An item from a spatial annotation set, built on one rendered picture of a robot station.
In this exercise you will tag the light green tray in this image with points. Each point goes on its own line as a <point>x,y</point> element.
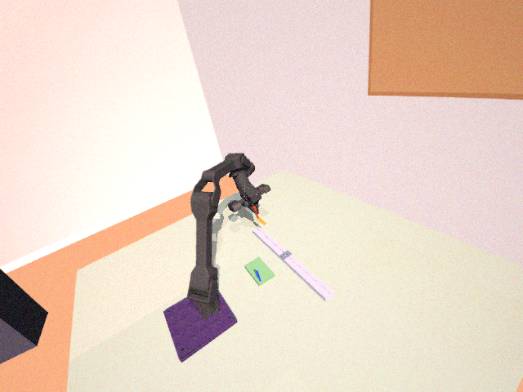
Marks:
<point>263,270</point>

